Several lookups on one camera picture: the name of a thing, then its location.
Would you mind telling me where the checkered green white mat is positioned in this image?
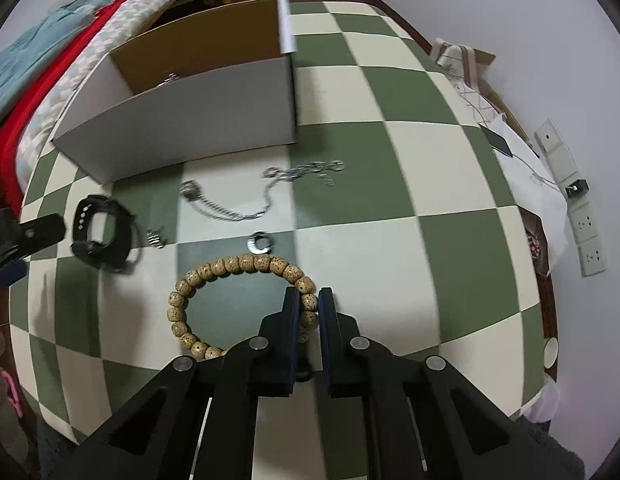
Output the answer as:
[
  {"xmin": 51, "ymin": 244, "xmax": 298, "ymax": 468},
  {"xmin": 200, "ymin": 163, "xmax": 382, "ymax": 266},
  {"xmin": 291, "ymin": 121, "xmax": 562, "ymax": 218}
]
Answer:
[{"xmin": 9, "ymin": 1, "xmax": 550, "ymax": 480}]

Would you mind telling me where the silver chain necklace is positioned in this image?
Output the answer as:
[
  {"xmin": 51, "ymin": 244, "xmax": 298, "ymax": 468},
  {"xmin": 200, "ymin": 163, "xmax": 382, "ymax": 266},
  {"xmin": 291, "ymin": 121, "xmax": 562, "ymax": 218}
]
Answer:
[{"xmin": 180, "ymin": 160, "xmax": 347, "ymax": 222}]

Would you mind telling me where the brown plush toy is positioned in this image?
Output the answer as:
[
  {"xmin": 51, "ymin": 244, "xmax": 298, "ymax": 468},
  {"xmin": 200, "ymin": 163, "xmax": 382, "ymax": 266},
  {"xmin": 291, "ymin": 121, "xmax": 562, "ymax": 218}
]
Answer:
[{"xmin": 0, "ymin": 325, "xmax": 31, "ymax": 466}]

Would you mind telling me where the pink plastic hook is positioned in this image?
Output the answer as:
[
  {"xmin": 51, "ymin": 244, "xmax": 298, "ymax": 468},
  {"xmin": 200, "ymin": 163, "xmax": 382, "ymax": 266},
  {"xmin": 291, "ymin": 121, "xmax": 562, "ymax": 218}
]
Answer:
[{"xmin": 1, "ymin": 371, "xmax": 25, "ymax": 418}]

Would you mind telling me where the wooden bead bracelet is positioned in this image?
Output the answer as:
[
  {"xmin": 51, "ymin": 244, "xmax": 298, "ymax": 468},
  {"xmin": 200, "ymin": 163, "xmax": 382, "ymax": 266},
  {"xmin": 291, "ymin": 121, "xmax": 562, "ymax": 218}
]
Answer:
[{"xmin": 167, "ymin": 254, "xmax": 319, "ymax": 361}]

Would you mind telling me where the white cardboard box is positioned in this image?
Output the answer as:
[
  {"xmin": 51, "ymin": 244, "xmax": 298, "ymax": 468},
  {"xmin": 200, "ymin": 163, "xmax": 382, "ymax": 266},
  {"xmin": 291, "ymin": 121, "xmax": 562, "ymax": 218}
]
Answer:
[{"xmin": 51, "ymin": 0, "xmax": 299, "ymax": 184}]

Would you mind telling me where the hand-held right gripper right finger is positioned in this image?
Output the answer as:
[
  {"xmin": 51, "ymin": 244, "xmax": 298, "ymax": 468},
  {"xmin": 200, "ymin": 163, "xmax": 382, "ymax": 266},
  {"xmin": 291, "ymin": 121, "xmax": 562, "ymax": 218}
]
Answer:
[{"xmin": 317, "ymin": 287, "xmax": 555, "ymax": 480}]

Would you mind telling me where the teal blanket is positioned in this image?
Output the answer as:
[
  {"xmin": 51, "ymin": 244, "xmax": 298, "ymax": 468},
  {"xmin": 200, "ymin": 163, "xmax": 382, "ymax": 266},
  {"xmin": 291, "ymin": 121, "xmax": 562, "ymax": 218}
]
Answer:
[{"xmin": 0, "ymin": 0, "xmax": 163, "ymax": 126}]

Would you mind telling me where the floral patterned mattress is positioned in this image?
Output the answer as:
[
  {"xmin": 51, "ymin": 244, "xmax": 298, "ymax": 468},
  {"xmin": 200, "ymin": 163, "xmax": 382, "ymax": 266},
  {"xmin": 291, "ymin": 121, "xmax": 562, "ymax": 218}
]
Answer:
[{"xmin": 15, "ymin": 0, "xmax": 211, "ymax": 196}]

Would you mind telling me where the red blanket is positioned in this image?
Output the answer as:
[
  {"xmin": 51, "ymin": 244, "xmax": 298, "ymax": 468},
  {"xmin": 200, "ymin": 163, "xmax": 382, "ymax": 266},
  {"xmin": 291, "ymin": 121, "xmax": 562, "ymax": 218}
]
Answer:
[{"xmin": 0, "ymin": 0, "xmax": 198, "ymax": 211}]

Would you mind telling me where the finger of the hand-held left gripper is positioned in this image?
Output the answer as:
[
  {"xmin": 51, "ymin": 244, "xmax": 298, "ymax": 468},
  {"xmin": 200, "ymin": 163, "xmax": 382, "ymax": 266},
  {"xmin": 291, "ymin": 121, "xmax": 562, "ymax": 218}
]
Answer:
[{"xmin": 0, "ymin": 208, "xmax": 67, "ymax": 293}]

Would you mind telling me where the black smart watch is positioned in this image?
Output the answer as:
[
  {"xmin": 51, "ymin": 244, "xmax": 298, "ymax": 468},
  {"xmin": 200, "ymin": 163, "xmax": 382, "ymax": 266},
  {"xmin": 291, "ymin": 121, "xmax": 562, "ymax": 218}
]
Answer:
[{"xmin": 70, "ymin": 194, "xmax": 139, "ymax": 274}]

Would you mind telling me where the silver ring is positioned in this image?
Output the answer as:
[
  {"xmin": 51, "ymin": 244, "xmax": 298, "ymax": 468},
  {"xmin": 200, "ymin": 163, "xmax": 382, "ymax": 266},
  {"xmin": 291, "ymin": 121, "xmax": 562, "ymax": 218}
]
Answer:
[{"xmin": 247, "ymin": 231, "xmax": 274, "ymax": 255}]

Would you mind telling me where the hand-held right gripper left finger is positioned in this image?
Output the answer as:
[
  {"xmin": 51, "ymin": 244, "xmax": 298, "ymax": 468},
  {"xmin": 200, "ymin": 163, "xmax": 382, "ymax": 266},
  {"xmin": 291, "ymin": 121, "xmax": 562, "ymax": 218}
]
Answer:
[{"xmin": 49, "ymin": 286, "xmax": 302, "ymax": 480}]

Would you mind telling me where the white wall power strip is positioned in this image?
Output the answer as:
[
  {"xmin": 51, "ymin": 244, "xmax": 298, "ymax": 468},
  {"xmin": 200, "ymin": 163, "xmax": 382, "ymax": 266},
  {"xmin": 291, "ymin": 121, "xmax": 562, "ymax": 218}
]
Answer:
[{"xmin": 533, "ymin": 119, "xmax": 607, "ymax": 277}]

